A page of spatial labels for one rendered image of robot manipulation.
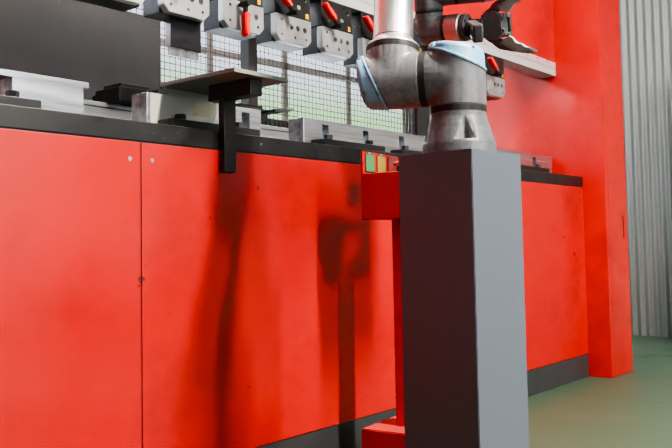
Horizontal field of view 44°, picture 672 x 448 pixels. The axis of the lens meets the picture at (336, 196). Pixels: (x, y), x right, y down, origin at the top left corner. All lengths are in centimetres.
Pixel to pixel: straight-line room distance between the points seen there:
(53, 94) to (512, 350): 111
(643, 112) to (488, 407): 405
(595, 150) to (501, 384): 226
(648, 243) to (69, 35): 388
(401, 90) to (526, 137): 229
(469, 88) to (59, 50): 133
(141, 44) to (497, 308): 156
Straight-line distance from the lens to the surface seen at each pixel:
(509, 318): 170
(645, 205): 549
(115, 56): 269
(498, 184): 168
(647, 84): 555
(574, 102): 389
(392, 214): 213
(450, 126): 168
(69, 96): 194
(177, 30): 218
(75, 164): 178
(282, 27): 241
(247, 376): 210
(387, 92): 173
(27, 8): 256
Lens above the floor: 60
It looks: 3 degrees up
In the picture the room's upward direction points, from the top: 1 degrees counter-clockwise
